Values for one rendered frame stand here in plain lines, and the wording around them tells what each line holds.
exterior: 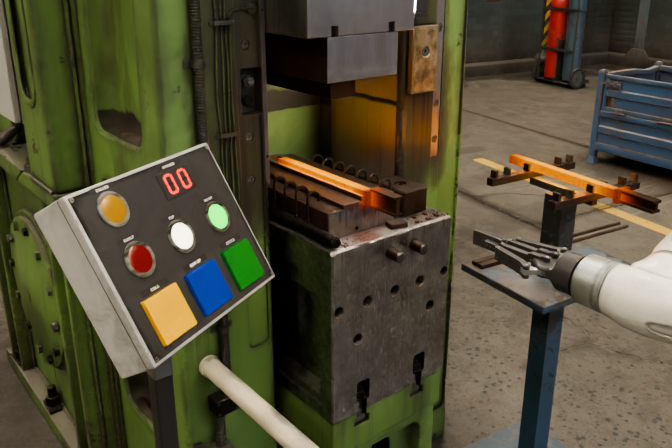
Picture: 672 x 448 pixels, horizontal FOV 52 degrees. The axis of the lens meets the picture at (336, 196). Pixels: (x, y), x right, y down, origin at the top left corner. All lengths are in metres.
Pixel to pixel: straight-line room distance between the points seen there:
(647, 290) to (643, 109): 4.31
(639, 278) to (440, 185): 0.93
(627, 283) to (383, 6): 0.76
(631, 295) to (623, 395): 1.67
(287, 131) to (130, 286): 1.05
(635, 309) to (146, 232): 0.77
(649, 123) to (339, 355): 4.08
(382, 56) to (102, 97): 0.69
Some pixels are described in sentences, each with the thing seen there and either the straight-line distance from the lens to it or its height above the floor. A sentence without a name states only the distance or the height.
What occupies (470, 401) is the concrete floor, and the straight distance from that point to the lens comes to 2.64.
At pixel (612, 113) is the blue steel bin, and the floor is 0.41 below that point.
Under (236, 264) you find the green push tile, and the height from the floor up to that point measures 1.02.
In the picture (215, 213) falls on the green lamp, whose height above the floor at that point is 1.10.
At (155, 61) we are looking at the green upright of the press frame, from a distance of 1.41.
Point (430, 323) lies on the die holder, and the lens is 1.82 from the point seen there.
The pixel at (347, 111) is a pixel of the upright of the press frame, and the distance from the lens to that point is 1.98.
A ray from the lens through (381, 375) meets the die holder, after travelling 1.76.
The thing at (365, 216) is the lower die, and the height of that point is 0.95.
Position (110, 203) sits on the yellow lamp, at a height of 1.17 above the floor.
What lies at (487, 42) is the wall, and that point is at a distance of 9.51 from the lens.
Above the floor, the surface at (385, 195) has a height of 1.02.
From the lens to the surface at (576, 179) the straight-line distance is 1.84.
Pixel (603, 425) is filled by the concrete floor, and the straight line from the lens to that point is 2.66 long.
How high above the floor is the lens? 1.52
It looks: 19 degrees down
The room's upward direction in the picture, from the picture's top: straight up
